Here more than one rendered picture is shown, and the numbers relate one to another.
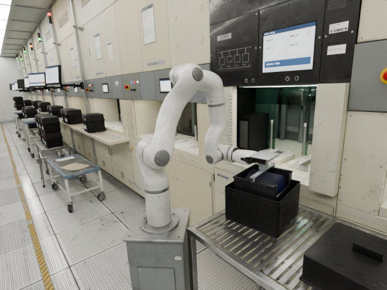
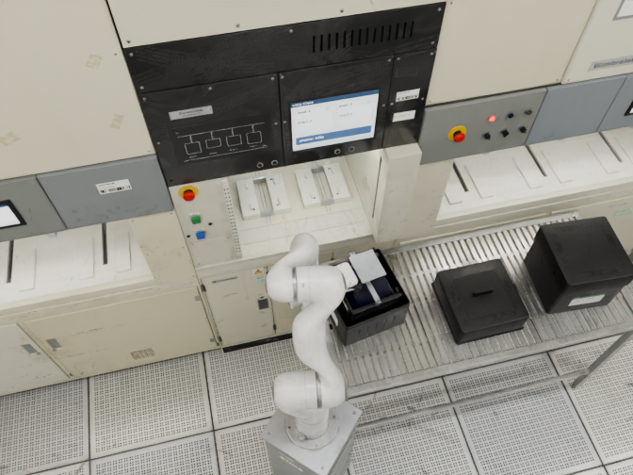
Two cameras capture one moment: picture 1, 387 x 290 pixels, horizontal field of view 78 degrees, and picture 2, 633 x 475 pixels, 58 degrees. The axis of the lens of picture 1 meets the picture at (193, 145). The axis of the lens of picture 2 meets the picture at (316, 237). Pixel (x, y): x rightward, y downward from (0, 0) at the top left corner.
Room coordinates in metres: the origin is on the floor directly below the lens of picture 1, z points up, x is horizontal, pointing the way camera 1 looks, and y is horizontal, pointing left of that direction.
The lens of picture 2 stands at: (0.79, 0.74, 2.89)
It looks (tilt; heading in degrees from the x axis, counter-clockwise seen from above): 56 degrees down; 295
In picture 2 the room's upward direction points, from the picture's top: straight up
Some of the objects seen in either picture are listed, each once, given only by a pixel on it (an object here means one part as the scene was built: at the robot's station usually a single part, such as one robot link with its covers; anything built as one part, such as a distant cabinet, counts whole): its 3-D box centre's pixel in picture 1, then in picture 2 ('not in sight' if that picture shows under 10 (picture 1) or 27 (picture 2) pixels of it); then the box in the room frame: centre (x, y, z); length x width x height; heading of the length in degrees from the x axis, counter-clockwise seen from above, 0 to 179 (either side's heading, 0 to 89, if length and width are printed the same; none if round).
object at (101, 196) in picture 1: (76, 178); not in sight; (3.07, 1.62, 0.24); 0.97 x 0.52 x 0.48; 41
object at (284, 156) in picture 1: (274, 155); (263, 195); (1.68, -0.59, 0.89); 0.22 x 0.21 x 0.04; 129
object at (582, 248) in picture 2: not in sight; (576, 266); (0.35, -0.82, 0.89); 0.29 x 0.29 x 0.25; 35
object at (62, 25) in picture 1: (86, 84); not in sight; (4.83, 2.04, 1.50); 1.52 x 0.99 x 3.00; 39
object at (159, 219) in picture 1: (158, 205); (312, 416); (1.06, 0.19, 0.85); 0.19 x 0.19 x 0.18
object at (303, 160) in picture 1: (311, 163); (321, 184); (1.47, -0.76, 0.89); 0.22 x 0.21 x 0.04; 129
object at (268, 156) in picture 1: (262, 184); (363, 286); (1.09, -0.33, 0.93); 0.24 x 0.20 x 0.32; 138
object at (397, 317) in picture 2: (262, 199); (362, 296); (1.09, -0.33, 0.85); 0.28 x 0.28 x 0.17; 48
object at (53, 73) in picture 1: (65, 77); not in sight; (3.84, 1.93, 1.59); 0.50 x 0.41 x 0.36; 129
